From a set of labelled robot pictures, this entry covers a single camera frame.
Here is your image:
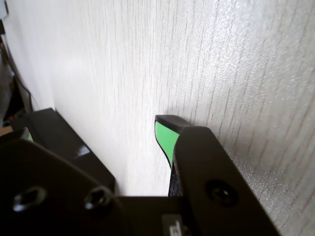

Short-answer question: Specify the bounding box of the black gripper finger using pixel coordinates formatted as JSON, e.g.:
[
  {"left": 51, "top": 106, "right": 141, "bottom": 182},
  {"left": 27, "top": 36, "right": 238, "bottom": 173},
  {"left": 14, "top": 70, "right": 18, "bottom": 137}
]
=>
[
  {"left": 154, "top": 114, "right": 282, "bottom": 236},
  {"left": 0, "top": 126, "right": 119, "bottom": 236}
]

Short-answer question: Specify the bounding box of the black open box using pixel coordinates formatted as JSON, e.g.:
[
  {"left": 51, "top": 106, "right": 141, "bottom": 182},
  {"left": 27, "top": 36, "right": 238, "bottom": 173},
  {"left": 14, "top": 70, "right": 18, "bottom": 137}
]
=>
[{"left": 49, "top": 107, "right": 117, "bottom": 197}]

